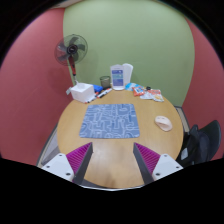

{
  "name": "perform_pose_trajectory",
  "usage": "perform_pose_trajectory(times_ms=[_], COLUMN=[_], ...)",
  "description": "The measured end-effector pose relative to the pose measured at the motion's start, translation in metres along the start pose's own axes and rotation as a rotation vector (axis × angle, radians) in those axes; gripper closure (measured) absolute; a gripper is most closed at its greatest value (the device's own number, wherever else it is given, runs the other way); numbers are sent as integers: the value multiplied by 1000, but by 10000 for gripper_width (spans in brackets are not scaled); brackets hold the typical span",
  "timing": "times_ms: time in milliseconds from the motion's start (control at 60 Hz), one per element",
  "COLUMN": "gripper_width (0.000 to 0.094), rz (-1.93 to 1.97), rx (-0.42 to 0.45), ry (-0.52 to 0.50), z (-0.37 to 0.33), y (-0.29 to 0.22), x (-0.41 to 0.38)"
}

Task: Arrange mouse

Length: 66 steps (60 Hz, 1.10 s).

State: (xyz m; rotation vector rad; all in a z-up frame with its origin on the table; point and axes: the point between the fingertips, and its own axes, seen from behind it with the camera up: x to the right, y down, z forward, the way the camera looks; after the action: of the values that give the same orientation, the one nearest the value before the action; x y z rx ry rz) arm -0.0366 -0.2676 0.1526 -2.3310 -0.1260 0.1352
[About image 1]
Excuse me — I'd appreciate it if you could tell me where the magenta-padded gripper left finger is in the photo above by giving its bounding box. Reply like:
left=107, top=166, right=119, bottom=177
left=40, top=142, right=94, bottom=186

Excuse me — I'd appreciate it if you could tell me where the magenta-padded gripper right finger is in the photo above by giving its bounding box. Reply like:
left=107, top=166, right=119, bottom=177
left=133, top=142, right=185, bottom=185

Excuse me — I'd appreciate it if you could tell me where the pale pink computer mouse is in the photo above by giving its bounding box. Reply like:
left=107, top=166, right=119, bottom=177
left=154, top=115, right=174, bottom=132

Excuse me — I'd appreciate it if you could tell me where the blue patterned mouse pad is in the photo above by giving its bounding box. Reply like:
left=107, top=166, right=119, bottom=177
left=78, top=103, right=141, bottom=140

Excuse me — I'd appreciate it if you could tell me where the black office chair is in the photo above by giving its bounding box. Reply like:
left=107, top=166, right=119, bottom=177
left=176, top=119, right=223, bottom=168

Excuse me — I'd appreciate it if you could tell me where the white tissue box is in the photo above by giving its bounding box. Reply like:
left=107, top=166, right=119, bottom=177
left=69, top=82, right=96, bottom=104

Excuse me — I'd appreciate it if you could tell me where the red snack packet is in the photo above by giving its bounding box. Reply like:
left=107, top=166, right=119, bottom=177
left=132, top=85, right=147, bottom=97

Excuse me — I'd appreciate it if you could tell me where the blue whiteboard eraser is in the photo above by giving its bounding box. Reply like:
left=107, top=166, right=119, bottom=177
left=93, top=84, right=104, bottom=94

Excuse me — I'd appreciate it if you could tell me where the white black-capped marker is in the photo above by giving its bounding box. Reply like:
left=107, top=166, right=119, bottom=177
left=96, top=87, right=113, bottom=99

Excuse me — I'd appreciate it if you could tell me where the light blue snack packet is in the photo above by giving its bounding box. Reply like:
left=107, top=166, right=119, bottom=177
left=125, top=82, right=138, bottom=92

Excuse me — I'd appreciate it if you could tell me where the dark mesh pen cup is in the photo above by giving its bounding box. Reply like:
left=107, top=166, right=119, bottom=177
left=99, top=75, right=111, bottom=90

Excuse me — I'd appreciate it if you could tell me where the acrylic sign stand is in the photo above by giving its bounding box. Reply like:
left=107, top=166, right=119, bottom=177
left=109, top=64, right=126, bottom=91

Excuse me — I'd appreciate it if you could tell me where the white chair back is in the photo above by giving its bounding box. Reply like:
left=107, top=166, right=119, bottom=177
left=121, top=62, right=134, bottom=86

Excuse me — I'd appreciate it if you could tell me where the black standing fan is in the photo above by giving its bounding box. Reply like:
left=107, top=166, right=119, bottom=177
left=54, top=33, right=89, bottom=86

